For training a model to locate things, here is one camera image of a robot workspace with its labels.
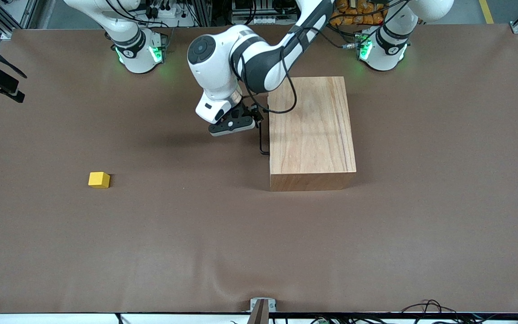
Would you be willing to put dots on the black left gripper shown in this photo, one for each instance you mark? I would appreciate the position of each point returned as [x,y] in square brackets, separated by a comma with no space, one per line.
[246,111]

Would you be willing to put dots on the white power strip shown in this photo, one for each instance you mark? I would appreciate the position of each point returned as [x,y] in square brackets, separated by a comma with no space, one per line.
[178,21]

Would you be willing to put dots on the aluminium equipment rack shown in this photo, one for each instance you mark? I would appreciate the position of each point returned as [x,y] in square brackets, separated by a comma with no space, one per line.
[263,20]

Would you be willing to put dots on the yellow cube block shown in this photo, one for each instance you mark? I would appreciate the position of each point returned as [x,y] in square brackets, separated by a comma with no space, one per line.
[99,180]

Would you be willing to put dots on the brown table cover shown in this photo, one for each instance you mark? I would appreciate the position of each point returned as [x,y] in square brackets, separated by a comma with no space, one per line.
[196,225]

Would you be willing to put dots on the pile of orange objects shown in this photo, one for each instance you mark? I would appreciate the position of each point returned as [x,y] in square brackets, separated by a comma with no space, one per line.
[367,17]

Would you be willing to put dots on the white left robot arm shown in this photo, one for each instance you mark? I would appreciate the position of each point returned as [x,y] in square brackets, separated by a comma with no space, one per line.
[214,67]

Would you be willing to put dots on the light wooden cabinet box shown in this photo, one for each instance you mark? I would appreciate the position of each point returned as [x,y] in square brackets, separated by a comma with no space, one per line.
[317,135]

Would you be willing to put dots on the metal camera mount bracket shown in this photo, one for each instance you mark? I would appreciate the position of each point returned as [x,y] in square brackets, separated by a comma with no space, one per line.
[263,310]

